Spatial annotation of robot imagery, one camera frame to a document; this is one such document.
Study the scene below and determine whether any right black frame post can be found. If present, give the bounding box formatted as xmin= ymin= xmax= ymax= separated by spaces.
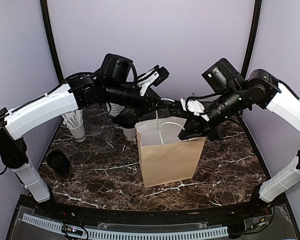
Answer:
xmin=241 ymin=0 xmax=262 ymax=78

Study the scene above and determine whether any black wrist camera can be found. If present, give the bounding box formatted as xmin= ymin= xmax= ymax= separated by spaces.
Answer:
xmin=201 ymin=58 xmax=245 ymax=94
xmin=100 ymin=53 xmax=133 ymax=83

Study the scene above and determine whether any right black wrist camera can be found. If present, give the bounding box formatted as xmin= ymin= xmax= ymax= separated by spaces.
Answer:
xmin=201 ymin=58 xmax=245 ymax=94

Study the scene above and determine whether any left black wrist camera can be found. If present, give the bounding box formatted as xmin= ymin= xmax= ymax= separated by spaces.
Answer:
xmin=100 ymin=53 xmax=133 ymax=83

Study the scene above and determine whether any white cup holding straws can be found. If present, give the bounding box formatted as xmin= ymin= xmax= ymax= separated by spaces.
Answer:
xmin=66 ymin=123 xmax=86 ymax=142

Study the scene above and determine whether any black coffee cup lid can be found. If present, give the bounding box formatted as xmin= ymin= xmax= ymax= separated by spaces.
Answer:
xmin=120 ymin=114 xmax=139 ymax=129

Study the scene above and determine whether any brown paper bag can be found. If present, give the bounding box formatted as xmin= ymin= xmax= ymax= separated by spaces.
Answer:
xmin=135 ymin=116 xmax=206 ymax=188

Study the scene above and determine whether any black curved front rail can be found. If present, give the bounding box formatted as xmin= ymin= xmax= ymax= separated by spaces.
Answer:
xmin=17 ymin=193 xmax=288 ymax=226

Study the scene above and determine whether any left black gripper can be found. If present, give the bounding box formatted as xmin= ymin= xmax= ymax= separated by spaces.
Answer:
xmin=104 ymin=80 xmax=167 ymax=117

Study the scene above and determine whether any white paper coffee cup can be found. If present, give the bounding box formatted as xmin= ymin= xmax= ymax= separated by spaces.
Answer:
xmin=122 ymin=127 xmax=137 ymax=143

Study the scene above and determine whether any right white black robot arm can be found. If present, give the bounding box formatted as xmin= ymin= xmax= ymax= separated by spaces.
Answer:
xmin=169 ymin=66 xmax=300 ymax=217

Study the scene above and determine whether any grey slotted cable duct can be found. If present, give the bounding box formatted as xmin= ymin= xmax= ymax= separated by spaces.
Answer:
xmin=21 ymin=213 xmax=229 ymax=240

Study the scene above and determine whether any black frame post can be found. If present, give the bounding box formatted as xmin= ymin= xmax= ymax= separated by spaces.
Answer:
xmin=40 ymin=0 xmax=64 ymax=82
xmin=241 ymin=0 xmax=262 ymax=78

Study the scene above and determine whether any stack of black lids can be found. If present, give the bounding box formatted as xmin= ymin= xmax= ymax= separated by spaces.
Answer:
xmin=46 ymin=150 xmax=71 ymax=175

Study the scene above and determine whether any left black frame post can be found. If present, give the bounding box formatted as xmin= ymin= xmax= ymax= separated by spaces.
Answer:
xmin=40 ymin=0 xmax=64 ymax=82

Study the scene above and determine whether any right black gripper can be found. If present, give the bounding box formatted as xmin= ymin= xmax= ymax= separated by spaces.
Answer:
xmin=178 ymin=84 xmax=247 ymax=141

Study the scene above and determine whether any stack of paper cups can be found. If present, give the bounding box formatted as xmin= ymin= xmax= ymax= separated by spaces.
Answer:
xmin=107 ymin=103 xmax=125 ymax=129

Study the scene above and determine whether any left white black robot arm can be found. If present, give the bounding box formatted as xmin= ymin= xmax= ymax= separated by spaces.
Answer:
xmin=0 ymin=71 xmax=169 ymax=218

